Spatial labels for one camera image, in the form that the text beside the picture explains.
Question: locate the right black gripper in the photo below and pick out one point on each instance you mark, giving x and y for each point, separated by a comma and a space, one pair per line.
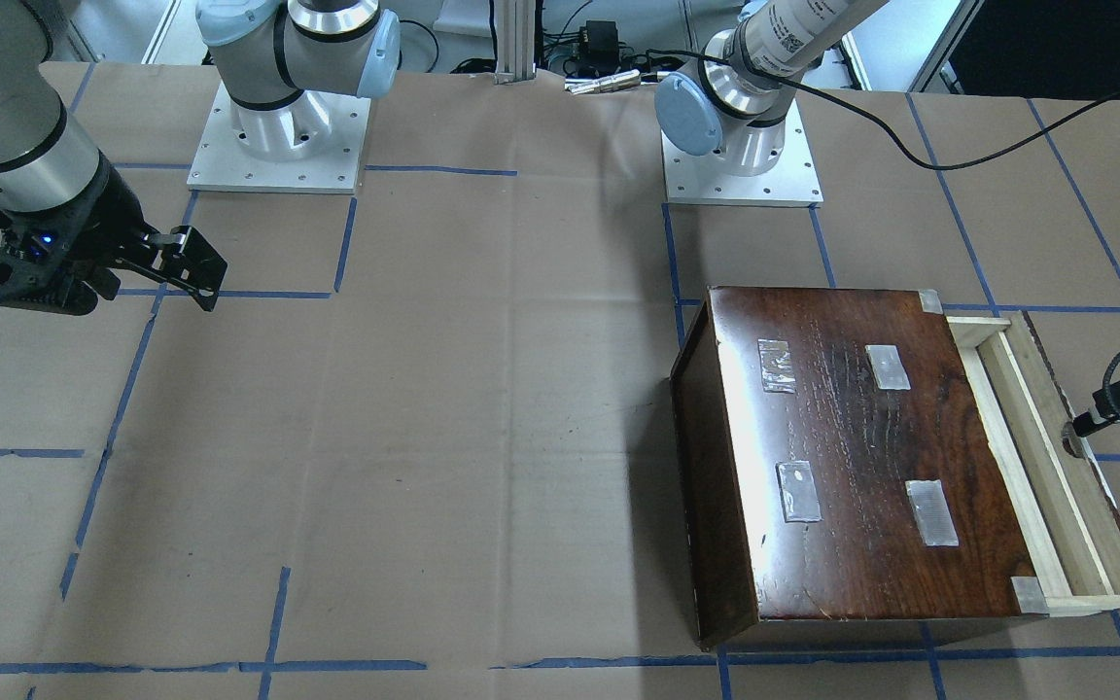
105, 223

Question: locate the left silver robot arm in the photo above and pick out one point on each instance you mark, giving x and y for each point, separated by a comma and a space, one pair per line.
731, 102

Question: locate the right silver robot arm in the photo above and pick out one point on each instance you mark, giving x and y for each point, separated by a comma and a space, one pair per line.
268, 54

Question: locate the dark wooden drawer cabinet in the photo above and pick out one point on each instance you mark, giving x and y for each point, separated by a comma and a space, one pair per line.
838, 483

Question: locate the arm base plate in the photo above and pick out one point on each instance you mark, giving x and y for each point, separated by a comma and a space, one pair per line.
714, 162
313, 145

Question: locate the aluminium frame post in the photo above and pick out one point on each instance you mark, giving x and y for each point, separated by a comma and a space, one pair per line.
516, 36

